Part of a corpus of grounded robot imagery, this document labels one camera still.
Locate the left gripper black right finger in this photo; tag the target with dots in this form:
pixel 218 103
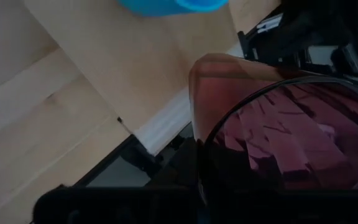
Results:
pixel 291 208

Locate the red translucent cup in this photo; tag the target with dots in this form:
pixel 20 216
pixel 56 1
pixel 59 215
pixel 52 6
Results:
pixel 291 130

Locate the wooden shelf with black legs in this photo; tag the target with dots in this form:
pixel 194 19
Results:
pixel 135 62

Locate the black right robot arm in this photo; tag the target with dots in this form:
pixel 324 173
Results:
pixel 291 31

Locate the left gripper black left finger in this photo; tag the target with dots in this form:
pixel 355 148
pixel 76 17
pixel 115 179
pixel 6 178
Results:
pixel 120 205

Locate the blue cup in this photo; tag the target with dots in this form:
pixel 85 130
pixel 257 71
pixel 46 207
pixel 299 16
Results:
pixel 166 6

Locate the black aluminium table frame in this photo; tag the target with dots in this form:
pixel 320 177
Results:
pixel 141 158

